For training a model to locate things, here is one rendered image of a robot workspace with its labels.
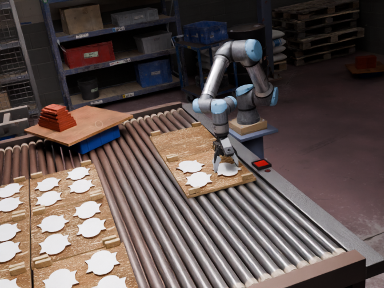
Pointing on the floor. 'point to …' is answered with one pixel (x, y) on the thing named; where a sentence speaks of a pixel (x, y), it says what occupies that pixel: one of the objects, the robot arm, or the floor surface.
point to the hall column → (262, 9)
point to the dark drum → (244, 33)
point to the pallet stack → (317, 29)
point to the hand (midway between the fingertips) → (227, 169)
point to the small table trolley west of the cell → (194, 91)
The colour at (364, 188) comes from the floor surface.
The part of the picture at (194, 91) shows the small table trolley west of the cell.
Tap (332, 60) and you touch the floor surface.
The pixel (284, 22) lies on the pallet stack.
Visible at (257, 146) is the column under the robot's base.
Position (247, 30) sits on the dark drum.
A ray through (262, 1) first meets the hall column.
